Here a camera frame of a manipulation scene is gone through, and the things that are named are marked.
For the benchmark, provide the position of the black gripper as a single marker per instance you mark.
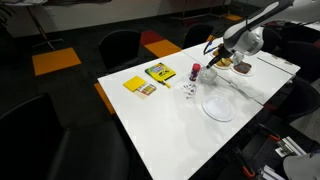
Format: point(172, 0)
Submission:
point(225, 53)

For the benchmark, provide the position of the white paper sachet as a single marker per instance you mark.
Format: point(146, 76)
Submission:
point(184, 86)

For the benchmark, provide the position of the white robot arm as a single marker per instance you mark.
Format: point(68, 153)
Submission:
point(246, 36)

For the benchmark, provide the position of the cut glass container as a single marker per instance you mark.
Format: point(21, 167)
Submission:
point(208, 80)

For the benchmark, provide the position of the white Cafe Delight sachet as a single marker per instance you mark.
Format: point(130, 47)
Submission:
point(193, 86)
point(190, 97)

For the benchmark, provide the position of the white sachet red-blue logo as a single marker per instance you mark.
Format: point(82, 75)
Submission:
point(191, 90)

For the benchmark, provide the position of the golden croissant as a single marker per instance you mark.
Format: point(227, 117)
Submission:
point(220, 62)

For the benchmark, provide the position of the brown glazed pastry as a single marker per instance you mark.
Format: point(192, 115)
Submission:
point(215, 52)

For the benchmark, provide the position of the white plate with bread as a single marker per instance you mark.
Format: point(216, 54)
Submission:
point(223, 68)

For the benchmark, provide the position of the pale bread slice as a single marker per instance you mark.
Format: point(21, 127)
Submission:
point(227, 61)

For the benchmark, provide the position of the black office chair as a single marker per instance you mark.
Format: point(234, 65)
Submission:
point(50, 143)
point(296, 100)
point(300, 56)
point(120, 50)
point(196, 35)
point(271, 40)

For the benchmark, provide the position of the white plate with brownie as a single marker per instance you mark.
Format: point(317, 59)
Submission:
point(243, 75)

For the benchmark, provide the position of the white paper napkin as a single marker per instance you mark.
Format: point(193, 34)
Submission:
point(245, 88)

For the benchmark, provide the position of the empty white plate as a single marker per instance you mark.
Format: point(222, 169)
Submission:
point(218, 108)

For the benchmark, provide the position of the yellow marker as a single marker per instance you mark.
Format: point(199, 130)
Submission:
point(165, 84)

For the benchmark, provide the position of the yellow green crayon box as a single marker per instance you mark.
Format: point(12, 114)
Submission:
point(160, 71)

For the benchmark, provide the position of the beige multicolour crayon pack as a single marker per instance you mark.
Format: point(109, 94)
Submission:
point(146, 90)

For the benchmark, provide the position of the yellow sticky note pad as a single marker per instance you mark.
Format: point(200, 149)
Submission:
point(134, 83)

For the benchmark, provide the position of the grey rounded object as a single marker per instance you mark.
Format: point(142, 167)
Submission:
point(301, 166)

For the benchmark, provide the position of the grey pole stand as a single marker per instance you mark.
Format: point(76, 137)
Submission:
point(40, 30)

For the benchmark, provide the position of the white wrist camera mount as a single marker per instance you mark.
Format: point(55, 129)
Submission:
point(238, 58)

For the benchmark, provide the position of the silver metal bracket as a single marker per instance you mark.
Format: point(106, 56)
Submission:
point(288, 146)

